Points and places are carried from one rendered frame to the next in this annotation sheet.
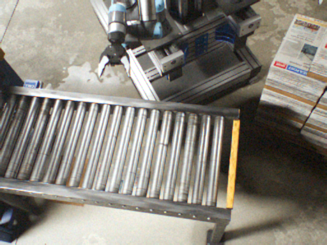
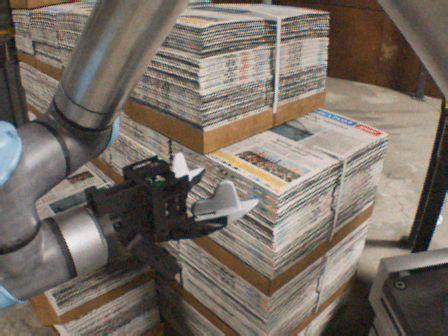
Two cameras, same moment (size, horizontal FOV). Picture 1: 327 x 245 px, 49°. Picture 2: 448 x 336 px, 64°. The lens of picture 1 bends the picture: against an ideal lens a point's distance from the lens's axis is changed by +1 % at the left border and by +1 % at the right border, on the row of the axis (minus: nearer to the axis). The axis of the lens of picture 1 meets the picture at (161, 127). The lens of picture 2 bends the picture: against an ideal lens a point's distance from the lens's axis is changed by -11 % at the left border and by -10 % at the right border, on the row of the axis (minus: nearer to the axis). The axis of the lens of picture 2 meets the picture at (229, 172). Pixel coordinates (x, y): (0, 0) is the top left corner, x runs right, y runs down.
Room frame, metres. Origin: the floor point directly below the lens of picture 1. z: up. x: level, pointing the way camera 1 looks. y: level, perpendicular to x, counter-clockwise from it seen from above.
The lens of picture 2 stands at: (1.77, -0.83, 1.15)
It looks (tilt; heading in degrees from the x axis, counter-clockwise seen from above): 29 degrees down; 189
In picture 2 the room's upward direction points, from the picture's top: straight up
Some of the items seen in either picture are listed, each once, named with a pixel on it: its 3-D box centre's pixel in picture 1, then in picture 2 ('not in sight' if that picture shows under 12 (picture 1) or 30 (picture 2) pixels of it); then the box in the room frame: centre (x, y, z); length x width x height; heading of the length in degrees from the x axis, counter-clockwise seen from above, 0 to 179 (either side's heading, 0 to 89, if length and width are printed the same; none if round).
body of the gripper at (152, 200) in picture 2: not in sight; (138, 209); (1.40, -1.00, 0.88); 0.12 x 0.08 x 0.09; 140
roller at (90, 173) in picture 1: (97, 145); not in sight; (0.74, 0.33, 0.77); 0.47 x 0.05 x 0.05; 160
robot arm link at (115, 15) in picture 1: (117, 18); not in sight; (1.11, 0.09, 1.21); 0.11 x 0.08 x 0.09; 170
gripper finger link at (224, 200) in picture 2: not in sight; (226, 200); (1.35, -0.90, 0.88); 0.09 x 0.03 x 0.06; 114
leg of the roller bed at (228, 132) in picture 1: (225, 147); (419, 251); (0.76, -0.36, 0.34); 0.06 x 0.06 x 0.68; 70
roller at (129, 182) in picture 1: (135, 150); not in sight; (0.67, 0.15, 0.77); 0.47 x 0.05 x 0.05; 160
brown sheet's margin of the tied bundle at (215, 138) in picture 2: not in sight; (188, 112); (1.00, -1.04, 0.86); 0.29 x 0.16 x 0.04; 53
